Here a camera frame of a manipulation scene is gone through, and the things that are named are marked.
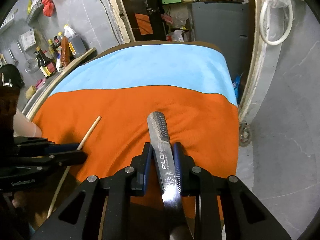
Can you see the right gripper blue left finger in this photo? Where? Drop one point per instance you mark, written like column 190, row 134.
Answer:
column 130, row 181

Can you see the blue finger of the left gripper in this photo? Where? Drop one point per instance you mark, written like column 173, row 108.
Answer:
column 54, row 161
column 41, row 146

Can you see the white wall box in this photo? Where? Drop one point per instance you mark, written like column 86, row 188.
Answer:
column 28, row 39

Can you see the red plastic bag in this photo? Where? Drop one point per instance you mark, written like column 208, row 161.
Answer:
column 48, row 8

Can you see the steel spoon with patterned handle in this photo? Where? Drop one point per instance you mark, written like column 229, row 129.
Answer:
column 164, row 160

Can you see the wire wall rack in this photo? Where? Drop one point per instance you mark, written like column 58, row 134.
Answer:
column 34, row 13

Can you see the yellow sponge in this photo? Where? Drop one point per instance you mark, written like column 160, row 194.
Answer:
column 30, row 92

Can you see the grey cabinet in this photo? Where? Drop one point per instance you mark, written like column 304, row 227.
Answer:
column 225, row 25

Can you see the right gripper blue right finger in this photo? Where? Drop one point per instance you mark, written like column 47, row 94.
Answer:
column 197, row 182

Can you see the striped blue orange brown cloth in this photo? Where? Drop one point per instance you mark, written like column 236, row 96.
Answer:
column 104, row 105

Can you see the large oil jug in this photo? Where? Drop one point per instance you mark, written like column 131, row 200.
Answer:
column 75, row 42

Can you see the mesh strainer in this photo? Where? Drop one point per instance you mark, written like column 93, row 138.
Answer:
column 30, row 66

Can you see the black pan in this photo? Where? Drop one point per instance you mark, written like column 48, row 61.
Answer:
column 11, row 72

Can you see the beige kitchen counter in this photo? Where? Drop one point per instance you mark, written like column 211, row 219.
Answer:
column 36, row 101

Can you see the wooden door frame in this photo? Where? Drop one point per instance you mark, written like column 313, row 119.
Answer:
column 254, row 90

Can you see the dark soy sauce bottle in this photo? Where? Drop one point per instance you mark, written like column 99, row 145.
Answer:
column 45, row 64

